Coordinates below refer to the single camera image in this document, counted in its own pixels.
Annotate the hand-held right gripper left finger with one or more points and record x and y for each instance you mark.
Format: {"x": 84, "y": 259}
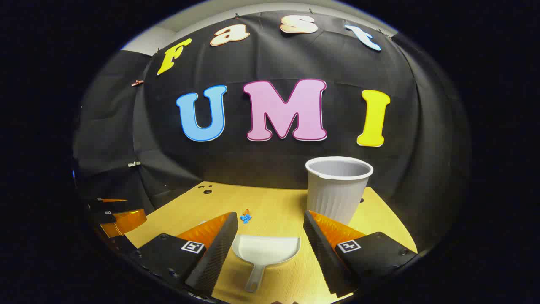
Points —
{"x": 219, "y": 253}

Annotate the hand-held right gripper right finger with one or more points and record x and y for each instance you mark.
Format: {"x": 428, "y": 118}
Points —
{"x": 322, "y": 253}

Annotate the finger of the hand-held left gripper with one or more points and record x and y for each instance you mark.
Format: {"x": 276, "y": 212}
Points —
{"x": 124, "y": 221}
{"x": 109, "y": 205}

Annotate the blue trash scrap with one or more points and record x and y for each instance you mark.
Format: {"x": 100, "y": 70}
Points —
{"x": 245, "y": 218}

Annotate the white dustpan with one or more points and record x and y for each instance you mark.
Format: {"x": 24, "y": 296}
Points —
{"x": 265, "y": 249}

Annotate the white ribbed garbage bin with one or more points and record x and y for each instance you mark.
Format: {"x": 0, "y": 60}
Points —
{"x": 337, "y": 194}

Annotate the wooden desktop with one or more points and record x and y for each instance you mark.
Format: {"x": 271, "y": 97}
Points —
{"x": 278, "y": 202}

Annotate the copper cloth clip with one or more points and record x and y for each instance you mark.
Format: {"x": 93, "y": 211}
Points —
{"x": 137, "y": 82}

